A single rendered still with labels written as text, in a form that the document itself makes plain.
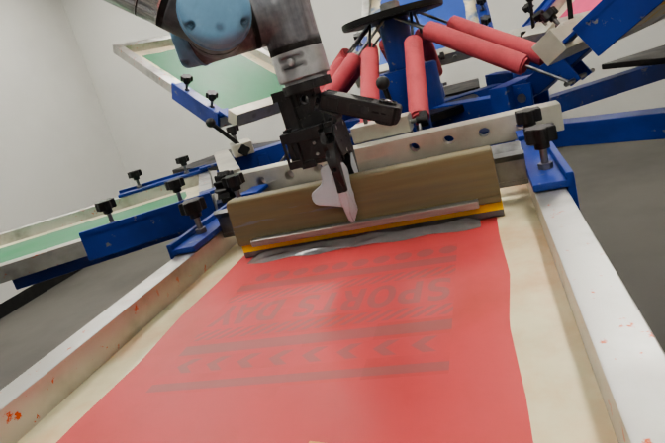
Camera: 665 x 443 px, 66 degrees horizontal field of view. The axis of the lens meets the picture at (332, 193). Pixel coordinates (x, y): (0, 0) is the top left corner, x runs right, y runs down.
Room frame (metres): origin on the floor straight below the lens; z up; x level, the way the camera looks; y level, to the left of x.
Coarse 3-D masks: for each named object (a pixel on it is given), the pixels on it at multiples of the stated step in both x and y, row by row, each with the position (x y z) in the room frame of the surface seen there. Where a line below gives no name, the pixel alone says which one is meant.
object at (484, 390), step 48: (432, 240) 0.65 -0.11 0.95; (480, 240) 0.61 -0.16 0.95; (480, 288) 0.48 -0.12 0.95; (480, 336) 0.40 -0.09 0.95; (336, 384) 0.39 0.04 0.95; (384, 384) 0.37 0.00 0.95; (432, 384) 0.35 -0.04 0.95; (480, 384) 0.34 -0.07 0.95; (288, 432) 0.34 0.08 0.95; (336, 432) 0.33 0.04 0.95; (384, 432) 0.32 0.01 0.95; (432, 432) 0.30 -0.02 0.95; (480, 432) 0.29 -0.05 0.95; (528, 432) 0.28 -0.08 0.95
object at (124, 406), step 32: (320, 256) 0.71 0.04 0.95; (224, 288) 0.69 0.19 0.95; (192, 320) 0.61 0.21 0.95; (160, 352) 0.54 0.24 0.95; (128, 384) 0.49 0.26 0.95; (96, 416) 0.44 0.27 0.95; (128, 416) 0.43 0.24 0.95; (160, 416) 0.41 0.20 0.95; (192, 416) 0.40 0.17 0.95; (224, 416) 0.39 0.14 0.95; (256, 416) 0.37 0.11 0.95
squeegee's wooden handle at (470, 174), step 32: (416, 160) 0.71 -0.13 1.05; (448, 160) 0.68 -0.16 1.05; (480, 160) 0.66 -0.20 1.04; (288, 192) 0.75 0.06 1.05; (384, 192) 0.71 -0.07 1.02; (416, 192) 0.69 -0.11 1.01; (448, 192) 0.68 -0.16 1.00; (480, 192) 0.66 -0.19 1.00; (256, 224) 0.77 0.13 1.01; (288, 224) 0.76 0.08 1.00; (320, 224) 0.74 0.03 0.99
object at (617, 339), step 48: (576, 240) 0.45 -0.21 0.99; (144, 288) 0.67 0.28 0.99; (576, 288) 0.37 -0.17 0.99; (624, 288) 0.35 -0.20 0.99; (96, 336) 0.56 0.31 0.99; (624, 336) 0.30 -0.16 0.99; (48, 384) 0.49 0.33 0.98; (624, 384) 0.25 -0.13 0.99; (0, 432) 0.43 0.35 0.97; (624, 432) 0.23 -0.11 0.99
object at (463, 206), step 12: (456, 204) 0.67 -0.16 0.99; (468, 204) 0.66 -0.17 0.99; (384, 216) 0.70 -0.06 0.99; (396, 216) 0.69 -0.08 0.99; (408, 216) 0.68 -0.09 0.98; (420, 216) 0.68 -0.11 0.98; (432, 216) 0.67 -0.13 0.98; (312, 228) 0.74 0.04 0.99; (324, 228) 0.72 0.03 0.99; (336, 228) 0.72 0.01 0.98; (348, 228) 0.71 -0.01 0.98; (252, 240) 0.76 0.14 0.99; (264, 240) 0.76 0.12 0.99; (276, 240) 0.75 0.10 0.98; (288, 240) 0.74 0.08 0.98
